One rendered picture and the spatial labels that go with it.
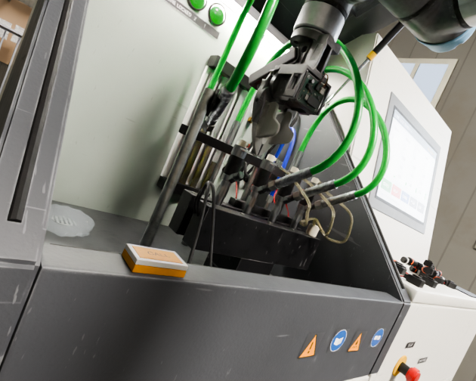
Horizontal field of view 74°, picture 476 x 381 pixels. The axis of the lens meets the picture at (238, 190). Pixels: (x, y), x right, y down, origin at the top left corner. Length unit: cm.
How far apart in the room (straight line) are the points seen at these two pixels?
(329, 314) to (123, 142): 57
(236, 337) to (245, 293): 5
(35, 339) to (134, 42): 64
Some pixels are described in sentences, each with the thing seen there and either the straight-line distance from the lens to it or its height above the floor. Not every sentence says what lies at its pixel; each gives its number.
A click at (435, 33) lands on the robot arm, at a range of 62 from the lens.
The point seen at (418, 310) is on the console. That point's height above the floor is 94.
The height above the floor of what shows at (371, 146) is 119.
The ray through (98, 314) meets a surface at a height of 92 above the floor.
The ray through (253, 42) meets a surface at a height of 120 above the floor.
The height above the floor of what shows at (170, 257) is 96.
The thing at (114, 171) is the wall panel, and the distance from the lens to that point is 81.
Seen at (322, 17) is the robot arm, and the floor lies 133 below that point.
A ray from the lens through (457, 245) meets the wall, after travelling 268.
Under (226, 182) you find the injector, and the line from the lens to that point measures 59.
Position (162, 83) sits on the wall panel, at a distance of 81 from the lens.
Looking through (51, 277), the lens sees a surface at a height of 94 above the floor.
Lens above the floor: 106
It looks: 4 degrees down
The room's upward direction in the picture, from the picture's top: 24 degrees clockwise
